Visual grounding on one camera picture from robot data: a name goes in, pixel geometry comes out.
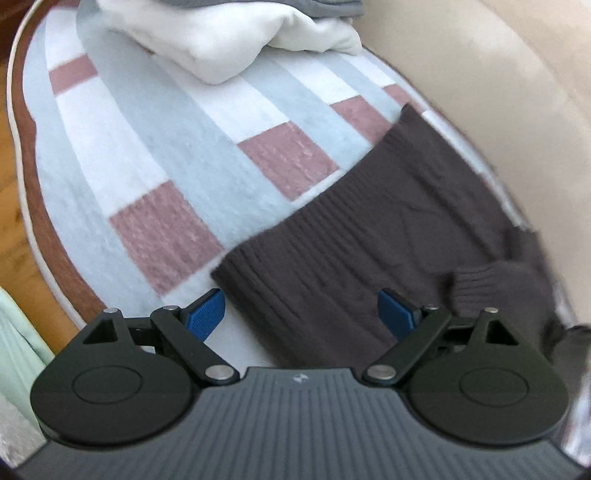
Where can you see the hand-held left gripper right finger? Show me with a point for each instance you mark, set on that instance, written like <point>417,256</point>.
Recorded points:
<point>397,314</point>

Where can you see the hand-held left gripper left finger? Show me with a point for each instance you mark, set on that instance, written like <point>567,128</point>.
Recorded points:
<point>205,314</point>

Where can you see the dark brown knit sweater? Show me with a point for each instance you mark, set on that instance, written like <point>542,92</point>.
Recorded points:
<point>369,230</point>

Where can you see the checked blanket with cartoon print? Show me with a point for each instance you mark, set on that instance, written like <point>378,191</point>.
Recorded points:
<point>161,152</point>

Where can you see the mint green garment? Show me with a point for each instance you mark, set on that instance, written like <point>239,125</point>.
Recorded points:
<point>21,350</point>

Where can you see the light grey garment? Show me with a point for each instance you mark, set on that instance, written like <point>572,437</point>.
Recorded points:
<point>16,438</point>

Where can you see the folded white garment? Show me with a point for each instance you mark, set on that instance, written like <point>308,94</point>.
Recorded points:
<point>217,41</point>

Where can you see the folded grey garment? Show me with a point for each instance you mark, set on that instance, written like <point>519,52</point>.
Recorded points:
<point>332,7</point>

